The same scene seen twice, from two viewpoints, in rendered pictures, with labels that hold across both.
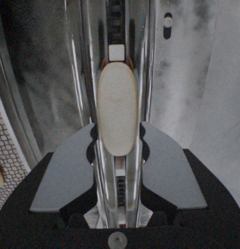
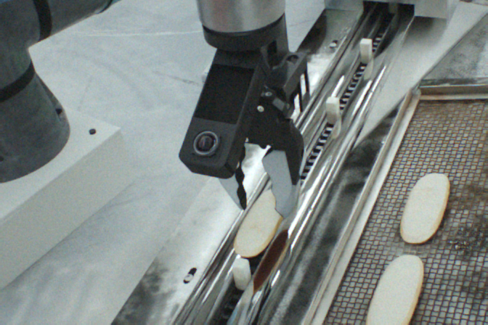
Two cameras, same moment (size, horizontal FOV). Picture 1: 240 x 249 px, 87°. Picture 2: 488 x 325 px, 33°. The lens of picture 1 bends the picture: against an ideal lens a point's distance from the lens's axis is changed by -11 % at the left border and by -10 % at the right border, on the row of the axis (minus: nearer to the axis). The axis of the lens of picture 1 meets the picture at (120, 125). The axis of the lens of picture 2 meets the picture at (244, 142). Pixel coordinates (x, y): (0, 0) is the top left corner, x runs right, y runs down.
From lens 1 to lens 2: 0.70 m
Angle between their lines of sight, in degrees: 30
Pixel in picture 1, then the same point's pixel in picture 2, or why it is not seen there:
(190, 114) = (194, 212)
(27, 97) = not seen: hidden behind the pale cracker
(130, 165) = not seen: hidden behind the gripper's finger
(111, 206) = (342, 128)
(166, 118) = (220, 214)
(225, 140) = (150, 186)
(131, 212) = (318, 111)
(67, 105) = not seen: hidden behind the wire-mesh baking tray
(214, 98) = (154, 235)
